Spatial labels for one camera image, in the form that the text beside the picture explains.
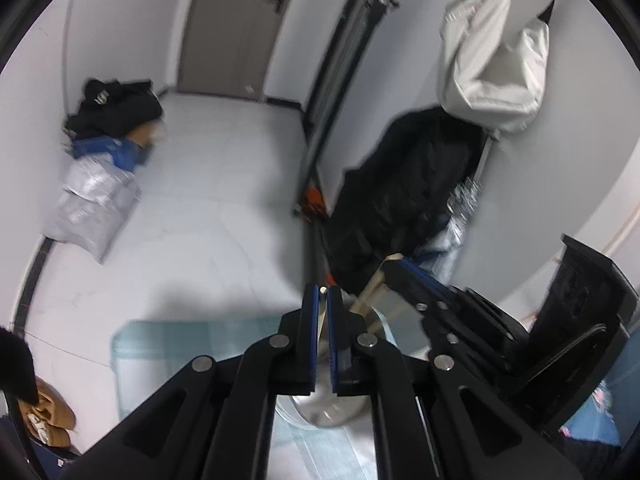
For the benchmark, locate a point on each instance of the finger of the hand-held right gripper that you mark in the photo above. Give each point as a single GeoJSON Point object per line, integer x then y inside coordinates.
{"type": "Point", "coordinates": [415, 285]}

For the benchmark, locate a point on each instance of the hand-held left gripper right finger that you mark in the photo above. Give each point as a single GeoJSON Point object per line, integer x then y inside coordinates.
{"type": "Point", "coordinates": [335, 360]}

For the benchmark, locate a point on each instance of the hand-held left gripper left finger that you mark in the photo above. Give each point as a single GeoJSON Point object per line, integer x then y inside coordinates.
{"type": "Point", "coordinates": [312, 340]}

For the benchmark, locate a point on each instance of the grey plastic utensil holder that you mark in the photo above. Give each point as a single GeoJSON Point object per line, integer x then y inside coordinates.
{"type": "Point", "coordinates": [405, 325]}

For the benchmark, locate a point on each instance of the wooden chopstick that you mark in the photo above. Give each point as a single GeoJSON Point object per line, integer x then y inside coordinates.
{"type": "Point", "coordinates": [372, 287]}

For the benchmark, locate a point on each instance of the white shoulder bag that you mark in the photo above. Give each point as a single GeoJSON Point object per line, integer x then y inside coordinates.
{"type": "Point", "coordinates": [500, 95]}

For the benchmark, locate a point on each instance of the silver folded umbrella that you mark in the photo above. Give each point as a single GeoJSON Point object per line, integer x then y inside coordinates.
{"type": "Point", "coordinates": [450, 240]}

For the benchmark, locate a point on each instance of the black garment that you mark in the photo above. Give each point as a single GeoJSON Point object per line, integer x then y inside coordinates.
{"type": "Point", "coordinates": [400, 185]}

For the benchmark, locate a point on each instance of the white wardrobe with gold trim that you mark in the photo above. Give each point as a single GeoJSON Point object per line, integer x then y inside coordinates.
{"type": "Point", "coordinates": [625, 200]}

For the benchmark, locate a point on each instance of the blue floral cloth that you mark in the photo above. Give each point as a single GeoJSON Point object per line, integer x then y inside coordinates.
{"type": "Point", "coordinates": [595, 420]}

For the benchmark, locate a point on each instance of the orange tool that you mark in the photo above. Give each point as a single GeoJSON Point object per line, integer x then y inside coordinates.
{"type": "Point", "coordinates": [312, 197]}

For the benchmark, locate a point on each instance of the blue checked tablecloth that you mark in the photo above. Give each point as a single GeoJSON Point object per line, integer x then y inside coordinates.
{"type": "Point", "coordinates": [165, 340]}

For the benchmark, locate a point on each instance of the grey plastic parcel bag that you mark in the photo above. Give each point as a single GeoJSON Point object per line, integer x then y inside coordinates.
{"type": "Point", "coordinates": [85, 220]}

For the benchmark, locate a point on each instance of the brown shoe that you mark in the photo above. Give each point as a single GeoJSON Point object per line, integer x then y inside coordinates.
{"type": "Point", "coordinates": [45, 432]}
{"type": "Point", "coordinates": [57, 405]}

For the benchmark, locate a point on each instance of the blue cardboard box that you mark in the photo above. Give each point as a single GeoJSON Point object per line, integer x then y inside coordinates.
{"type": "Point", "coordinates": [125, 152]}

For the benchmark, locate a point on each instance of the brown cardboard box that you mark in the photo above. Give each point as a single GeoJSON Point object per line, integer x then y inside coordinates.
{"type": "Point", "coordinates": [145, 132]}

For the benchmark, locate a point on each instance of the white plastic parcel bag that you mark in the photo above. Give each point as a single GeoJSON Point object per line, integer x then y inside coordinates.
{"type": "Point", "coordinates": [92, 175]}

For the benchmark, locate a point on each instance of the dark blue box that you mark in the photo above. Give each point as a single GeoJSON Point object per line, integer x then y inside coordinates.
{"type": "Point", "coordinates": [45, 460]}

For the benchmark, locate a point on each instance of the black fuzzy object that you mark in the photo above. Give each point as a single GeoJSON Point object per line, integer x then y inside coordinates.
{"type": "Point", "coordinates": [15, 365]}

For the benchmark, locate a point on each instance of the black clothing pile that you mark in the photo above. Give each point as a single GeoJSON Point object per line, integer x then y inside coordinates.
{"type": "Point", "coordinates": [115, 107]}

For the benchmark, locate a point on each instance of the grey door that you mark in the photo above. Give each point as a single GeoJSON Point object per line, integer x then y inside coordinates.
{"type": "Point", "coordinates": [225, 25]}

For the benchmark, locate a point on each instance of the black metal frame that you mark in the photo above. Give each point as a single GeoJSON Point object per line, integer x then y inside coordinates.
{"type": "Point", "coordinates": [335, 90]}

